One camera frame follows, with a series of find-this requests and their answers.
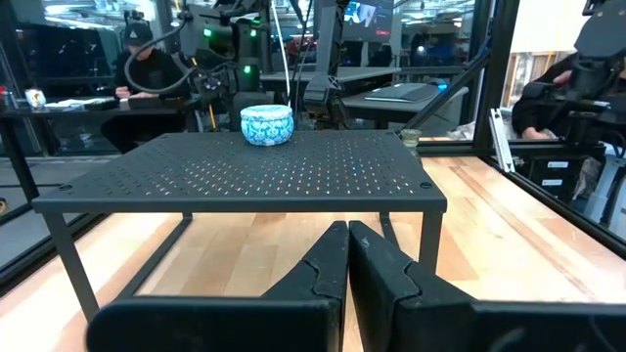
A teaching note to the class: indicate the small white cup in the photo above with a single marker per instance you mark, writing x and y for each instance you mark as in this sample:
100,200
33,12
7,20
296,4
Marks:
35,99

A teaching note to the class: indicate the black box white labels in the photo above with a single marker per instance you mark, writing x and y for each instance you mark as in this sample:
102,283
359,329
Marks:
557,178

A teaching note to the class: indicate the dark grey laptop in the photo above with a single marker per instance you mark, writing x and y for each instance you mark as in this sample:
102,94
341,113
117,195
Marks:
403,93

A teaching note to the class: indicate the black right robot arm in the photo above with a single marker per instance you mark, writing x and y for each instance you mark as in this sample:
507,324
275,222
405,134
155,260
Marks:
325,73

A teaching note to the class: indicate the blue patterned candle tin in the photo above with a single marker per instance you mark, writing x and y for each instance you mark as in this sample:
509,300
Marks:
266,127

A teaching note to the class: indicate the black office desk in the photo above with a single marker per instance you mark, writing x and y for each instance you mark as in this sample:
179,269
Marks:
73,113

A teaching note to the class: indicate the black monitor screen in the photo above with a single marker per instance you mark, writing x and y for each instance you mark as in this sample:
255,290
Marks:
367,19

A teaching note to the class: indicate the person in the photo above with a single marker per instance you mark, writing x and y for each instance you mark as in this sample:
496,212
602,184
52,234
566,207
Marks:
147,73
533,102

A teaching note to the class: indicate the silver aluminium rail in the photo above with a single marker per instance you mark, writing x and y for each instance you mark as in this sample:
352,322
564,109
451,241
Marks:
501,142

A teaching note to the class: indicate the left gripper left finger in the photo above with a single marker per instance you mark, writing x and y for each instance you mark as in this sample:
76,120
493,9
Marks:
220,327

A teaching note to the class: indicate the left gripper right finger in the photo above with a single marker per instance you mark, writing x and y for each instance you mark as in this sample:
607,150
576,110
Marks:
415,318

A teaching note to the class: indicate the ribbed glass candlestick holder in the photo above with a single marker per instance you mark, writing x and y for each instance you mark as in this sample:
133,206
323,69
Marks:
411,139

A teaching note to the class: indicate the black perforated metal shelf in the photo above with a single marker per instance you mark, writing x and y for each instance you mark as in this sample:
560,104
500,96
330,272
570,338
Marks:
244,171

